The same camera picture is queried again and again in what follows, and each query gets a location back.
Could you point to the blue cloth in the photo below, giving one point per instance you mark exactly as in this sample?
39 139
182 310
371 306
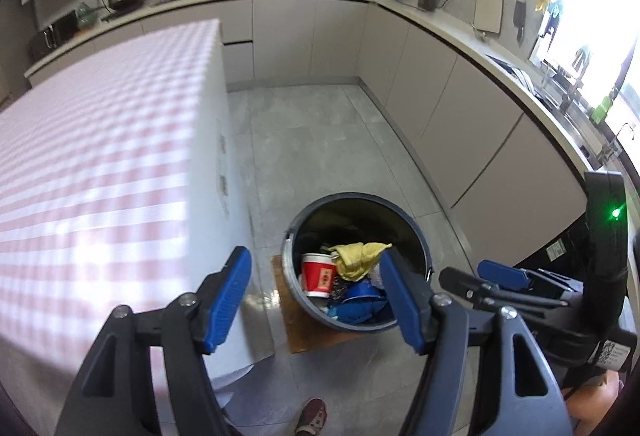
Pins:
360 313
552 18

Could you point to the wooden stool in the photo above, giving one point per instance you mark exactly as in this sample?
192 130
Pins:
300 336

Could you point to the window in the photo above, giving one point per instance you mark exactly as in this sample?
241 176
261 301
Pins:
595 16

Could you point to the white grid tablecloth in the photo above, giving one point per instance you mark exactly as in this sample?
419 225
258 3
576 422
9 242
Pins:
215 191

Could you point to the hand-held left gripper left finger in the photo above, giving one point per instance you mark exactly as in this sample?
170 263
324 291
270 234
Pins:
227 301

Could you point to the steel sink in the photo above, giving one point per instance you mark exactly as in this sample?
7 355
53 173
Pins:
565 111

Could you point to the papers on counter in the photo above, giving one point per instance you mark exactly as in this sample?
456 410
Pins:
510 71

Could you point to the person's right forearm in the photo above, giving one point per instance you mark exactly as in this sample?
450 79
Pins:
590 411

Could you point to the grey cutting board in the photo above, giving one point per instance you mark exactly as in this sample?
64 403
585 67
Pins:
488 11

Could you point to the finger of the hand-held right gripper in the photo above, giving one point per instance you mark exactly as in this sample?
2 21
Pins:
505 273
465 283

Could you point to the dark grey bin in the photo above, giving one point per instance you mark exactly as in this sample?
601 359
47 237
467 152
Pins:
350 221

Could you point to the sink faucet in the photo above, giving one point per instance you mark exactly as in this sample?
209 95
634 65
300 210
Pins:
575 76

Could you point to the yellow cloth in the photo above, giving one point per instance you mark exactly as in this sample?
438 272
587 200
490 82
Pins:
355 258

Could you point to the red paper cup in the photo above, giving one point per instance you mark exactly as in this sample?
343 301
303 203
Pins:
320 278

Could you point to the black cleaver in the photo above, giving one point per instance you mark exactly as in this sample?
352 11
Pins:
520 18

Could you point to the green ceramic vase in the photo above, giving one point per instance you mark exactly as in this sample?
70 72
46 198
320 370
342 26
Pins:
86 16

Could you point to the black toaster oven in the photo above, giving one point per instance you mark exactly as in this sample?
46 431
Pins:
50 38

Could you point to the person's left shoe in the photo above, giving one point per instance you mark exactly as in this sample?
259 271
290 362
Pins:
312 416

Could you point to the blue hanging cloth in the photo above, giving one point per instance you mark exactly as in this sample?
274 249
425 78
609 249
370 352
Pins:
552 18

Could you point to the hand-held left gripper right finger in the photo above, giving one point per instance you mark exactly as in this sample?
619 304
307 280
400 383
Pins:
402 301

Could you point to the green sponge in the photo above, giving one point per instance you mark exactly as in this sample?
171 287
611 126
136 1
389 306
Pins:
602 110

